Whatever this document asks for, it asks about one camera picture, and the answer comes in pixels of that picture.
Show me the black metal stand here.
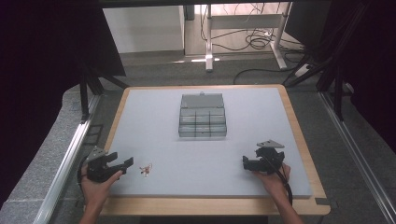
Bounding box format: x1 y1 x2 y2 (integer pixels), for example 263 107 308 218
282 2 370 122

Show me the wooden table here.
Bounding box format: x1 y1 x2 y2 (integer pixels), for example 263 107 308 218
99 83 332 217

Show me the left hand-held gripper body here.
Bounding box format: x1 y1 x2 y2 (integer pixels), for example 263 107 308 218
83 146 124 184

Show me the white cabinet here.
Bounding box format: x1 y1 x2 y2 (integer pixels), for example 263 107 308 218
102 5 187 55

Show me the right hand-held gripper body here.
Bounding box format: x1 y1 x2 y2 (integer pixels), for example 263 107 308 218
254 139 286 175

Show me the white power strip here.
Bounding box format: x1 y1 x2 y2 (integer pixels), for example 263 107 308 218
293 63 311 78

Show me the small orange trinket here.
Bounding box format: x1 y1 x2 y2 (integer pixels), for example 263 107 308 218
139 163 153 178

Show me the aluminium rail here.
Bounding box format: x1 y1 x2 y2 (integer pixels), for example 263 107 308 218
32 93 103 224
318 91 396 224

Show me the tangle of black floor cables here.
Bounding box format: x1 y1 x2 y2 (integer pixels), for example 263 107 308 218
200 3 306 63

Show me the person's right hand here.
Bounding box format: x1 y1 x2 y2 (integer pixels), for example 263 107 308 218
251 162 292 201

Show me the black tripod stand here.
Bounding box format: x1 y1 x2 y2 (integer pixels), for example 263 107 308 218
78 63 129 123

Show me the clear plastic compartment box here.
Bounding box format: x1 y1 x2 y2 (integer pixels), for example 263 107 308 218
177 91 228 138

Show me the person's left hand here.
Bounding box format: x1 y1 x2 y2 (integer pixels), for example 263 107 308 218
79 164 124 207

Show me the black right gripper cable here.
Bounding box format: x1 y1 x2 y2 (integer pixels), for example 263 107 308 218
262 155 294 207

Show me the black curtain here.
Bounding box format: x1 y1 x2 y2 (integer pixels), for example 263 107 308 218
0 0 127 207
323 0 396 154

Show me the white desk frame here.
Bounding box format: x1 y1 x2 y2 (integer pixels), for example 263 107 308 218
204 2 293 73

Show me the grey foam mat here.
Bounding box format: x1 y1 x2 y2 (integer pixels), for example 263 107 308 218
106 87 313 200

